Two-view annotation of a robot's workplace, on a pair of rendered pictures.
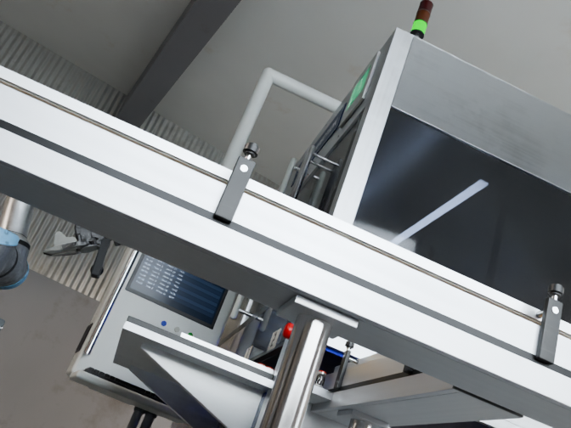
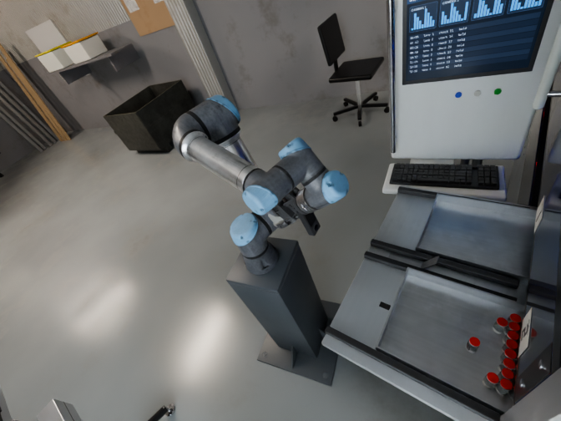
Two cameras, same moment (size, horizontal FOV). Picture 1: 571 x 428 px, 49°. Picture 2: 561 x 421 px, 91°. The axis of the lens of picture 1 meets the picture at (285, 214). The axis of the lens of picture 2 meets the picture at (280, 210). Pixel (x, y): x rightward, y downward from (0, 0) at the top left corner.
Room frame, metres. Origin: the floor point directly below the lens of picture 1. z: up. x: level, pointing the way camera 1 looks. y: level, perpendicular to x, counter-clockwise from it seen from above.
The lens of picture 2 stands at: (1.41, -0.02, 1.69)
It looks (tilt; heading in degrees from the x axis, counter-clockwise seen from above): 41 degrees down; 58
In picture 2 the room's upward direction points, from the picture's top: 22 degrees counter-clockwise
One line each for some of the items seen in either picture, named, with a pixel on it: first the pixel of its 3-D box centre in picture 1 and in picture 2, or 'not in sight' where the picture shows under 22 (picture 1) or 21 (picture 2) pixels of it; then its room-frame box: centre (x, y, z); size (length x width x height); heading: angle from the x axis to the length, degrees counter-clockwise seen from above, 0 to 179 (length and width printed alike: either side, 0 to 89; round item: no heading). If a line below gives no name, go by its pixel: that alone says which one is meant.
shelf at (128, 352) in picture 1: (193, 375); (447, 276); (1.93, 0.09, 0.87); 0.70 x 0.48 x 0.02; 8
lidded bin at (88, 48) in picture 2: not in sight; (85, 48); (2.78, 5.75, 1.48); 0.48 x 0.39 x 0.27; 111
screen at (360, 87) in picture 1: (358, 90); not in sight; (1.80, -0.09, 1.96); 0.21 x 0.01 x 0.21; 8
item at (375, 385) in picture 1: (401, 376); not in sight; (1.28, -0.34, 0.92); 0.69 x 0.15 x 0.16; 8
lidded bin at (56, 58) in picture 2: not in sight; (59, 57); (2.51, 6.46, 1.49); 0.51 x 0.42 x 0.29; 111
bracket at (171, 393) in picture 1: (171, 403); not in sight; (2.18, 0.13, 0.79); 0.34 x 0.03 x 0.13; 98
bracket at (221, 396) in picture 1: (193, 391); not in sight; (1.68, 0.06, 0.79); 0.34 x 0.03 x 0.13; 98
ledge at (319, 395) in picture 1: (308, 392); not in sight; (1.53, -0.21, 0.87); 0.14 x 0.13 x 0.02; 98
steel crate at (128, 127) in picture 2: not in sight; (156, 119); (2.83, 4.69, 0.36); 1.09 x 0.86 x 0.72; 21
